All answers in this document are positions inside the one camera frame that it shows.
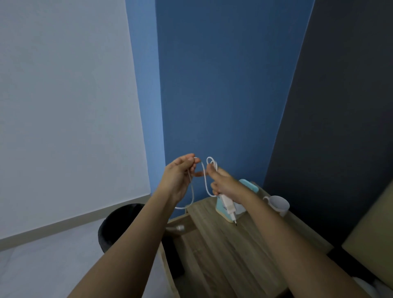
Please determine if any person's right hand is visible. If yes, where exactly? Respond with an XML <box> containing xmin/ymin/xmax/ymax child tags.
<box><xmin>206</xmin><ymin>163</ymin><xmax>253</xmax><ymax>205</ymax></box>

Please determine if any person's left hand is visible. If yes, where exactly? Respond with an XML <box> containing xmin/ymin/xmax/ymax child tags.
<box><xmin>157</xmin><ymin>153</ymin><xmax>205</xmax><ymax>205</ymax></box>

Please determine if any white charger cable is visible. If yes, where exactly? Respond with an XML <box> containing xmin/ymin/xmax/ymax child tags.
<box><xmin>167</xmin><ymin>156</ymin><xmax>219</xmax><ymax>231</ymax></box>

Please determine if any white charger adapter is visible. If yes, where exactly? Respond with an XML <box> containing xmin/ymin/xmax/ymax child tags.
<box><xmin>219</xmin><ymin>194</ymin><xmax>238</xmax><ymax>227</ymax></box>

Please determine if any person's right forearm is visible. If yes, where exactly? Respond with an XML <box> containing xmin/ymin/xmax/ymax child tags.
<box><xmin>236</xmin><ymin>186</ymin><xmax>370</xmax><ymax>298</ymax></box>

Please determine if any person's left forearm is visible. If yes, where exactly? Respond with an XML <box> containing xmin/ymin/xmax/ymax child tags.
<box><xmin>68</xmin><ymin>189</ymin><xmax>179</xmax><ymax>298</ymax></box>

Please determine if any light blue tissue box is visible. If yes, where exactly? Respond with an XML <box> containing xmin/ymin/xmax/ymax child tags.
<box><xmin>215</xmin><ymin>179</ymin><xmax>259</xmax><ymax>223</ymax></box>

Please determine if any white mug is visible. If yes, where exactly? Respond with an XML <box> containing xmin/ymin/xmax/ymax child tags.
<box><xmin>263</xmin><ymin>195</ymin><xmax>290</xmax><ymax>217</ymax></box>

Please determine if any wooden bedside table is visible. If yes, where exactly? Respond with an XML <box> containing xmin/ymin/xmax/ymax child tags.
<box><xmin>158</xmin><ymin>184</ymin><xmax>335</xmax><ymax>298</ymax></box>

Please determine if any black trash bin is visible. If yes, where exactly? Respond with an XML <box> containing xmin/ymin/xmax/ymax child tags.
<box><xmin>98</xmin><ymin>203</ymin><xmax>146</xmax><ymax>254</ymax></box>

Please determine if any beige bed headboard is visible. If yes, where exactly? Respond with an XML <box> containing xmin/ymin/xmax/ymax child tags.
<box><xmin>342</xmin><ymin>181</ymin><xmax>393</xmax><ymax>290</ymax></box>

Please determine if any white pillow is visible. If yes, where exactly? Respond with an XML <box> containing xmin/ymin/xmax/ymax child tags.
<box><xmin>352</xmin><ymin>276</ymin><xmax>393</xmax><ymax>298</ymax></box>

